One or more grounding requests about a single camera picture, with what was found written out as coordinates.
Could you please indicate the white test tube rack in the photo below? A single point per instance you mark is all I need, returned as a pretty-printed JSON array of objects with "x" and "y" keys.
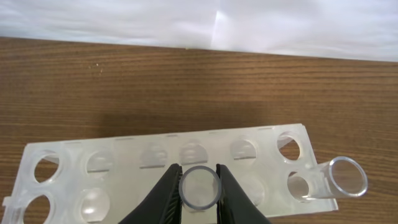
[{"x": 124, "y": 186}]

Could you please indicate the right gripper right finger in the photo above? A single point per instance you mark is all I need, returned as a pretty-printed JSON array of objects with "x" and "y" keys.
[{"x": 236, "y": 205}]

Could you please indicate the clear test tube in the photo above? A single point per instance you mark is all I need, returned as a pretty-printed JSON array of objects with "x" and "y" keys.
[
  {"x": 339, "y": 183},
  {"x": 199, "y": 189}
]

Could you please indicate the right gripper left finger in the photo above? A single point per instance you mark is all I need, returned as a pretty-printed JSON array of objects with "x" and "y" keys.
[{"x": 161, "y": 202}]

